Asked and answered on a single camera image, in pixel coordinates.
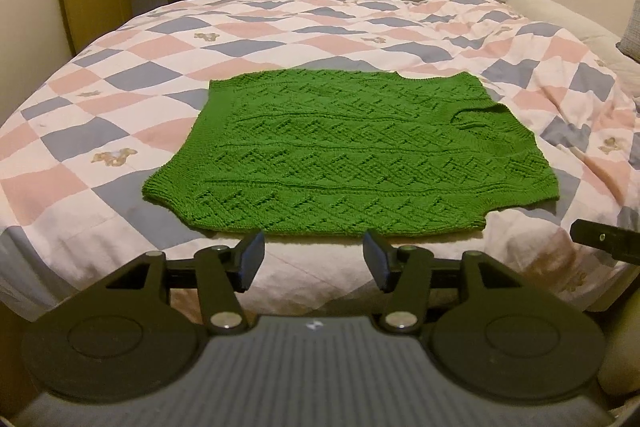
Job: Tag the green knitted sweater vest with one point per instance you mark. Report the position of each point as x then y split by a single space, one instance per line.
350 157

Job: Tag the beige padded headboard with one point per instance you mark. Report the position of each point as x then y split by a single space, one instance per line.
560 14

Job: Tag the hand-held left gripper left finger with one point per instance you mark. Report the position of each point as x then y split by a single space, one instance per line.
251 259

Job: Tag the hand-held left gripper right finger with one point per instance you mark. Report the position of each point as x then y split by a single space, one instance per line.
377 259

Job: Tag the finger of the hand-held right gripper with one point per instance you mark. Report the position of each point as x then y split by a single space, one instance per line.
605 239

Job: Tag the grey pillow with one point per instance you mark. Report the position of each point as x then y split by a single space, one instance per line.
631 22

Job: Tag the checkered pink grey quilt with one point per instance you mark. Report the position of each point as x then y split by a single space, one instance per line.
150 57

